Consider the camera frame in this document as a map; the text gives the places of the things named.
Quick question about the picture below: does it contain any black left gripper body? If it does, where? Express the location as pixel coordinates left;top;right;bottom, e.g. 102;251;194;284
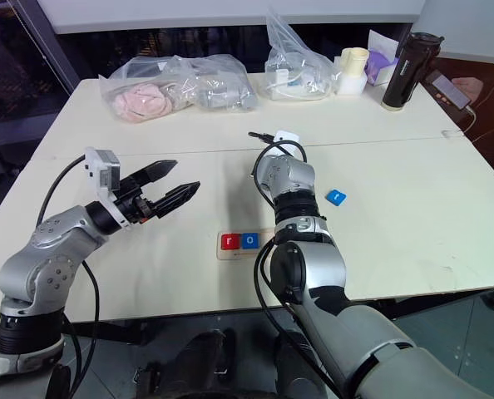
114;176;165;224

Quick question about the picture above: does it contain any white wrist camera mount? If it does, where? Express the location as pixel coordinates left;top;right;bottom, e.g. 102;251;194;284
273;130;301;145
83;145;132;233

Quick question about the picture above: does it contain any blue letter t block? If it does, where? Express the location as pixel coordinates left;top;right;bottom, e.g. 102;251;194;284
325;189;348;207

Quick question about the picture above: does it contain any small white box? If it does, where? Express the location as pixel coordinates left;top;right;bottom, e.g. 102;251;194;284
337;73;368;96

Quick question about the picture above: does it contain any plastic bag with white cables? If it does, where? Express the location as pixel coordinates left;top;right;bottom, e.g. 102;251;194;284
264;7;344;101

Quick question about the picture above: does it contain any black metal post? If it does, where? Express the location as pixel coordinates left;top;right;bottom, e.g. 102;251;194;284
10;0;82;97

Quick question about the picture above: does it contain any bystander bare hand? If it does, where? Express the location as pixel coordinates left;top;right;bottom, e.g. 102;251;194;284
452;76;488;105

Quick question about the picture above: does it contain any red letter r block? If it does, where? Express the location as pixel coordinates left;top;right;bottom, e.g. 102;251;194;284
220;233;242;251

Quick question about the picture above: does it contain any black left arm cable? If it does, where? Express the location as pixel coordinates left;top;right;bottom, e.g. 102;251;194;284
36;154;103;399

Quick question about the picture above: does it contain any dark rounded shape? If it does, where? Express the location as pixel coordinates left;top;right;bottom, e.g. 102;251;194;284
133;360;178;399
175;327;239;399

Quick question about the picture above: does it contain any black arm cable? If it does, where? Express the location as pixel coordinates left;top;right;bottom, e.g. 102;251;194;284
36;154;103;399
251;140;344;399

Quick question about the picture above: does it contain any purple tissue box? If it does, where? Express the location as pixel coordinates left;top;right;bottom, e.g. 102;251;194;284
363;28;401;87

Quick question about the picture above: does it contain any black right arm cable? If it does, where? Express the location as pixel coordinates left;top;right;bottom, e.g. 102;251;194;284
251;140;344;399

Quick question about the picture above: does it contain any white charging cable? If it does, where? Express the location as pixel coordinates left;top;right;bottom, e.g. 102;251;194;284
441;105;477;139

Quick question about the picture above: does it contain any black smartphone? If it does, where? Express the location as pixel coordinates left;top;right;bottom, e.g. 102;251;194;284
422;69;473;111

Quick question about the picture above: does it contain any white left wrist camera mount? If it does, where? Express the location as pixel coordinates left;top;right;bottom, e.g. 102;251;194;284
83;145;132;233

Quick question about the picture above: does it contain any wooden letter tray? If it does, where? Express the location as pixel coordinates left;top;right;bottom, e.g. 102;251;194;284
216;229;276;262

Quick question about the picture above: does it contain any plastic bag with pink cloth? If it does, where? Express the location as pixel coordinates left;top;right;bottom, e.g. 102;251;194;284
98;53;259;124

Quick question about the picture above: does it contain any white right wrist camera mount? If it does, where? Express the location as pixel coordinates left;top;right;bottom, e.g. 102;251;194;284
273;130;301;145

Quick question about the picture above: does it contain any black insulated tumbler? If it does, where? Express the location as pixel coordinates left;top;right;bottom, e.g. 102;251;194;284
381;32;446;113

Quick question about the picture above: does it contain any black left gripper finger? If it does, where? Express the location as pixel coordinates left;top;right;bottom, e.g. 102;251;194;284
152;180;201;219
125;159;178;188

